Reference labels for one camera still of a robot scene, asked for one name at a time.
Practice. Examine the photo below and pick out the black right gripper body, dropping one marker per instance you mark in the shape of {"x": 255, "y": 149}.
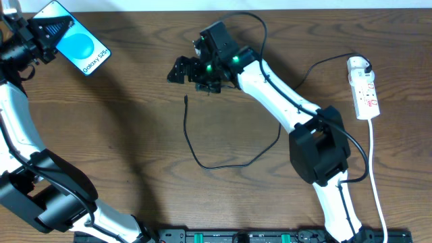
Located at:
{"x": 192, "y": 69}

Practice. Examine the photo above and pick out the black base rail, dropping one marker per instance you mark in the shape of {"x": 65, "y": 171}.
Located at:
{"x": 305, "y": 235}

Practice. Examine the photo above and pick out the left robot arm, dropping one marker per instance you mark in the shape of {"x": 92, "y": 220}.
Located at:
{"x": 37, "y": 185}

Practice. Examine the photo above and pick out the white charger plug adapter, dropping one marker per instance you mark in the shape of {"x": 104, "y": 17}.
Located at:
{"x": 359, "y": 70}

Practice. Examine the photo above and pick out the blue Samsung Galaxy smartphone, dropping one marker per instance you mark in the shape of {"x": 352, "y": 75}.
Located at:
{"x": 78, "y": 44}

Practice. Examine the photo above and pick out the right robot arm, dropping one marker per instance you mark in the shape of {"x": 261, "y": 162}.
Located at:
{"x": 318, "y": 148}

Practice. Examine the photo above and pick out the white power strip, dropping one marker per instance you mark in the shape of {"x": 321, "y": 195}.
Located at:
{"x": 365, "y": 100}

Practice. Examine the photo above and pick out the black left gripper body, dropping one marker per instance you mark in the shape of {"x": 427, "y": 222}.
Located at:
{"x": 37, "y": 38}

